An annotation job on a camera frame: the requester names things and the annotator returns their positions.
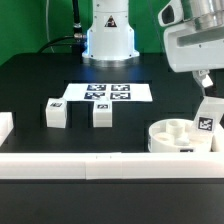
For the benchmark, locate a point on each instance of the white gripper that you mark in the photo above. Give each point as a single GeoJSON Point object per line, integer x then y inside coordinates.
{"type": "Point", "coordinates": [194, 37]}

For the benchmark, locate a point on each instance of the white fence bar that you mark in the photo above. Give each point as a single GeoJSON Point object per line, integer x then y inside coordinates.
{"type": "Point", "coordinates": [6, 125]}
{"type": "Point", "coordinates": [87, 166]}
{"type": "Point", "coordinates": [218, 139]}

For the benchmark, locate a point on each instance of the white left fence bar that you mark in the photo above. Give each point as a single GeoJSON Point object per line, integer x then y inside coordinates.
{"type": "Point", "coordinates": [6, 125]}

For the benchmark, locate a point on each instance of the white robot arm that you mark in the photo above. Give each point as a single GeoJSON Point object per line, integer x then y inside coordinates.
{"type": "Point", "coordinates": [110, 39]}

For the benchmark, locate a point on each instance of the white right fence bar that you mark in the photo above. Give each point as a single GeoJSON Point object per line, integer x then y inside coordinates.
{"type": "Point", "coordinates": [218, 139]}

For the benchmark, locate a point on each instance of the white round stool seat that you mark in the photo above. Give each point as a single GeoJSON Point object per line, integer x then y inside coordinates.
{"type": "Point", "coordinates": [181, 135]}

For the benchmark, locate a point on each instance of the white front fence bar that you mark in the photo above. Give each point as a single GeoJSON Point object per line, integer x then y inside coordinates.
{"type": "Point", "coordinates": [87, 166]}

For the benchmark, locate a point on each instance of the white marker sheet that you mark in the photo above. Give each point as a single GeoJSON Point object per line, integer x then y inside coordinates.
{"type": "Point", "coordinates": [112, 92]}

